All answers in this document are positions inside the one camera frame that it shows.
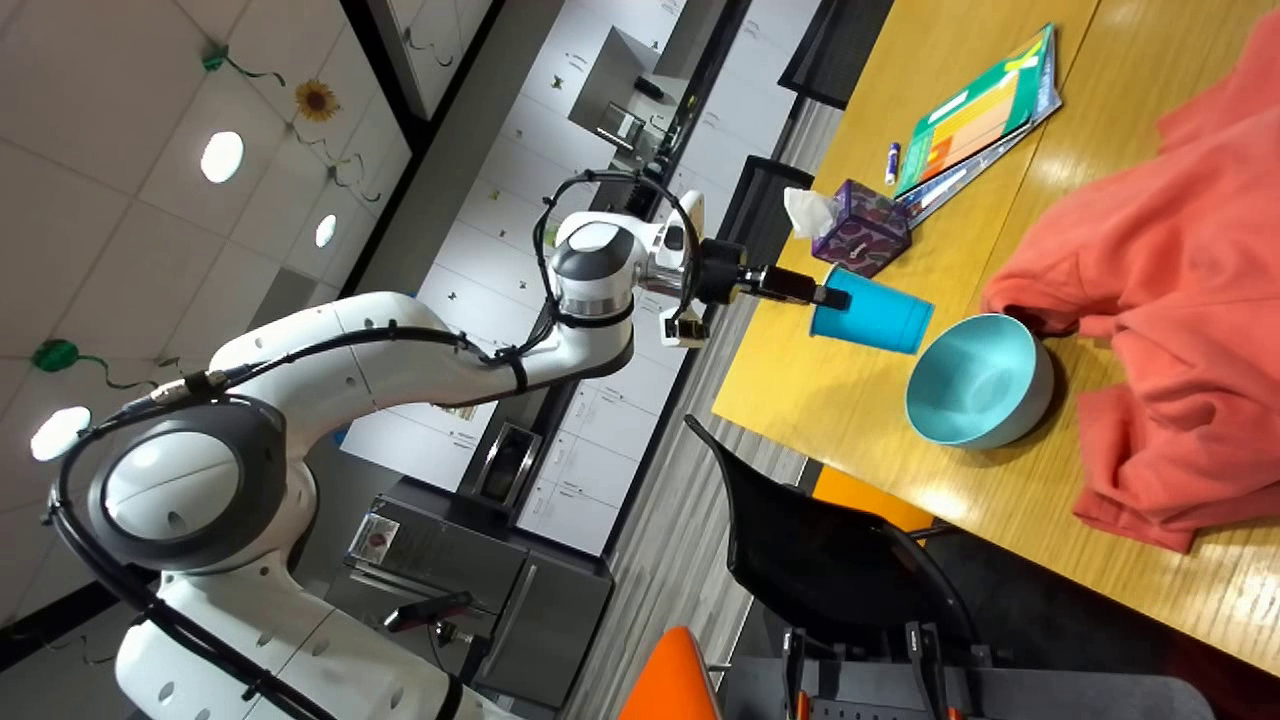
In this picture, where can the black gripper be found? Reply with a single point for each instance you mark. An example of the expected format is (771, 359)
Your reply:
(720, 271)

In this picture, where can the teal plastic cup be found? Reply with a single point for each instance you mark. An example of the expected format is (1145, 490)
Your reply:
(883, 315)

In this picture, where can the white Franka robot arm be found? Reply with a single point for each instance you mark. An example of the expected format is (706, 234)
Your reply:
(374, 355)

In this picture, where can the teal bowl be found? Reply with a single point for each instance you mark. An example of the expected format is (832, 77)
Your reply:
(974, 386)

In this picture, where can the purple tissue box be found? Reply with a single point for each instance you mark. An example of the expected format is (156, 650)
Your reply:
(867, 228)

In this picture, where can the blue marker pen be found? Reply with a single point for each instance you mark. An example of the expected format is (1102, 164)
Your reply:
(892, 162)

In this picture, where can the green booklet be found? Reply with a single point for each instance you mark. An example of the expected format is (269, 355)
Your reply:
(981, 121)

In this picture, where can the black chair with armrest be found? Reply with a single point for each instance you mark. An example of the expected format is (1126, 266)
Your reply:
(815, 560)

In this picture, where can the orange cloth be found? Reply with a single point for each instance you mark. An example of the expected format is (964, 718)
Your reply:
(1173, 292)

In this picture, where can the orange plastic seat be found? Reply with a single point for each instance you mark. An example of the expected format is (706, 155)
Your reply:
(675, 683)

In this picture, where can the grey metal cabinet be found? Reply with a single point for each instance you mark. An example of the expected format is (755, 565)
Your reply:
(535, 627)

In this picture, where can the round ceiling light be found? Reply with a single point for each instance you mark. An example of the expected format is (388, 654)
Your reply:
(62, 433)
(222, 156)
(325, 228)

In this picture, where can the sunflower ceiling decoration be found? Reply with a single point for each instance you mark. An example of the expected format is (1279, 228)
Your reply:
(318, 97)

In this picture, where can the small green ceiling decoration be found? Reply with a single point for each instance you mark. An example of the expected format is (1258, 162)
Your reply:
(213, 58)

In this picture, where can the green balloon decoration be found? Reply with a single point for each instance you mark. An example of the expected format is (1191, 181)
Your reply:
(59, 355)

